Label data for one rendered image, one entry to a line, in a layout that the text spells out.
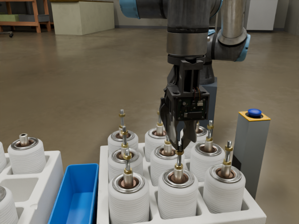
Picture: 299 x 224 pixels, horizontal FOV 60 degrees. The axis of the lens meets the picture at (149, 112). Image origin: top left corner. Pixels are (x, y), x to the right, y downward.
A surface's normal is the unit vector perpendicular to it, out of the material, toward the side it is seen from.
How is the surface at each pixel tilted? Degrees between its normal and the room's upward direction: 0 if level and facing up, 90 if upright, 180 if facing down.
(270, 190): 0
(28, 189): 90
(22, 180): 90
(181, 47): 91
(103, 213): 0
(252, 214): 0
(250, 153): 90
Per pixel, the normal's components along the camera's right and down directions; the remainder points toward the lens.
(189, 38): 0.01, 0.37
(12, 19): -0.30, 0.36
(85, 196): 0.00, -0.93
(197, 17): 0.27, 0.36
